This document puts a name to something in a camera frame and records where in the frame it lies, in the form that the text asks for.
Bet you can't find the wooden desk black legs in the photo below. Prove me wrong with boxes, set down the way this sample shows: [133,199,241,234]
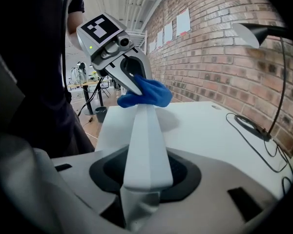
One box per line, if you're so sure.
[66,78,113,116]

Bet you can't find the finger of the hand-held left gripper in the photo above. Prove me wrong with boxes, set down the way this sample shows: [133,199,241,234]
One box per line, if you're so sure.
[120,47,153,82]
[104,57,144,95]

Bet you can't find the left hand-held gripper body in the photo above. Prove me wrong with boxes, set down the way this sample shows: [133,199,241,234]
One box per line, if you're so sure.
[75,12,132,77]

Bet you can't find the person's dark clothing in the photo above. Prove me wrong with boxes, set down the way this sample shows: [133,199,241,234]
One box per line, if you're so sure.
[0,0,96,159]

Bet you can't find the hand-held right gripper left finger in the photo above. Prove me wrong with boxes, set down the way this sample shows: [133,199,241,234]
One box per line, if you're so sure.
[50,144,130,228]

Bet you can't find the white metal shelf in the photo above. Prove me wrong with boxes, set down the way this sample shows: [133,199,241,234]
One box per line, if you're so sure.
[125,29,148,56]

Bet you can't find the person's left forearm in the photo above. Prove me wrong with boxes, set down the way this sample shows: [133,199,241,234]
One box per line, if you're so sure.
[66,10,85,51]

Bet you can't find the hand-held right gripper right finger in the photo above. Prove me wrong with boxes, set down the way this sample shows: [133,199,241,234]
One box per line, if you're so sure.
[136,147,279,234]

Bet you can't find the black round bin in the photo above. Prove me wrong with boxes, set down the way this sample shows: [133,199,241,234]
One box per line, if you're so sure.
[95,106,108,124]

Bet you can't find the blue cloth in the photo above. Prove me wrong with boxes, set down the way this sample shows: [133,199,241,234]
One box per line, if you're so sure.
[117,74,174,110]

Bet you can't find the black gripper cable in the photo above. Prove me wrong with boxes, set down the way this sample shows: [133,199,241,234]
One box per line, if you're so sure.
[77,78,104,118]

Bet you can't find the black desk lamp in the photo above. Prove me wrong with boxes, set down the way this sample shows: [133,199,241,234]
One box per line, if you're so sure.
[231,21,289,141]

